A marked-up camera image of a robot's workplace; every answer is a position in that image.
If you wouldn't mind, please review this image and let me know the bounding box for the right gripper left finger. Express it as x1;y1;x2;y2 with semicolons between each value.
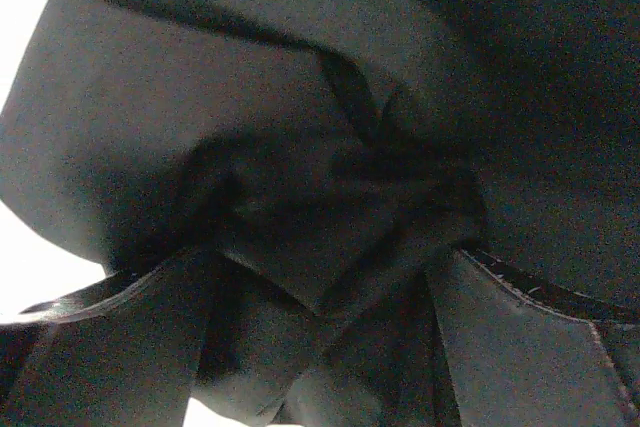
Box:
0;266;201;343

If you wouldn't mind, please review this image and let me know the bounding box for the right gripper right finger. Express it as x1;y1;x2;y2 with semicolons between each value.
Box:
458;245;639;325

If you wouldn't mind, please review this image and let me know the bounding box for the black cloth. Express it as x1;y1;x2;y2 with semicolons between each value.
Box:
1;0;639;426

